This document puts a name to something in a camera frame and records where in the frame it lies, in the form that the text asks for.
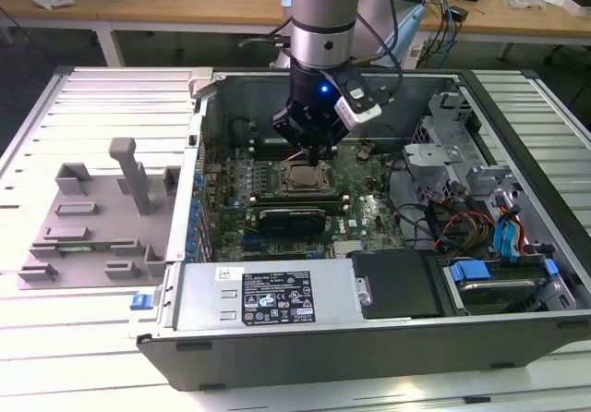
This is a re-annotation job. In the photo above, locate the silver power supply unit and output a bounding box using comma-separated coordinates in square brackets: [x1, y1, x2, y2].
[173, 258, 366, 330]

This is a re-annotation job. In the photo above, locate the black graphics card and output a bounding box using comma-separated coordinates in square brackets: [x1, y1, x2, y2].
[256, 206, 327, 236]

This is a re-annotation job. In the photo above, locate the orange wire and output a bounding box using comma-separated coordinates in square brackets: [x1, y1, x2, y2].
[516, 217, 530, 259]

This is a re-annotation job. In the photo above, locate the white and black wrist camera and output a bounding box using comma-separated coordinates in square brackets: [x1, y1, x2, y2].
[332, 67, 383, 129]

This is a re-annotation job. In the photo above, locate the black plastic drive shroud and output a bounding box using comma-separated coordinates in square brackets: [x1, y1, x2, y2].
[345, 249, 447, 319]

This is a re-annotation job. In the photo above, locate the small silver heatsink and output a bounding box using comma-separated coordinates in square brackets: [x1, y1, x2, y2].
[334, 240, 366, 259]

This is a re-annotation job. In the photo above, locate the green motherboard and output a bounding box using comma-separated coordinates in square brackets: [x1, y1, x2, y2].
[200, 141, 410, 261]

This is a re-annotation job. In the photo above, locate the grey parts rack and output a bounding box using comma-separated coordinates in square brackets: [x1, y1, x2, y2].
[16, 138, 184, 292]

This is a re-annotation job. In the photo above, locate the blue flat wire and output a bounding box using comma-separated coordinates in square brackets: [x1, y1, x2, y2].
[492, 193, 525, 265]

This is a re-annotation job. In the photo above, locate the silver metal drive cage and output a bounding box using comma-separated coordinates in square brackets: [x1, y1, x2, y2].
[401, 91, 525, 200]

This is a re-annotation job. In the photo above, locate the wooden desk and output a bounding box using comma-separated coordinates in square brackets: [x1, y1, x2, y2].
[0, 0, 591, 67]

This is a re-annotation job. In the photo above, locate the hard disk in blue carrier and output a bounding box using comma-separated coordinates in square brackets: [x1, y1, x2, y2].
[445, 257, 562, 316]

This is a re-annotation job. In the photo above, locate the metal socket cover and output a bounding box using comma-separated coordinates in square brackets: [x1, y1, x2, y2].
[274, 161, 332, 195]

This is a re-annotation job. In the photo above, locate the black wire loop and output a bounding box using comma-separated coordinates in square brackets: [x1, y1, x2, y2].
[386, 152, 438, 249]

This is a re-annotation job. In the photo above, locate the black RAM slot bank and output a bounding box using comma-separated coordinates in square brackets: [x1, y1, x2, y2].
[248, 137, 336, 162]
[251, 191, 348, 206]

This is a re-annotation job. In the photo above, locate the black open PC case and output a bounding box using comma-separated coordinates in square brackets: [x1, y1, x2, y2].
[136, 67, 591, 393]

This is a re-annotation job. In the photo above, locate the black round speaker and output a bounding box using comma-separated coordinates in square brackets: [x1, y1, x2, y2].
[229, 116, 255, 148]

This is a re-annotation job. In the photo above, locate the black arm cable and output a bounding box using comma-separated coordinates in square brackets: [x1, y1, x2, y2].
[239, 0, 404, 104]

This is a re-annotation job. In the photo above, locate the blue hanging cable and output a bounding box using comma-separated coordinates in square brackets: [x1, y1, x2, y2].
[433, 0, 461, 69]

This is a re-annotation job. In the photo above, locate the red yellow black wire bundle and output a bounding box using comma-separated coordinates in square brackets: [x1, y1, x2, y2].
[427, 197, 498, 252]

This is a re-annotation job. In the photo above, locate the silver CPU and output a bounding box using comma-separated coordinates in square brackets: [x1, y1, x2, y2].
[282, 166, 325, 188]

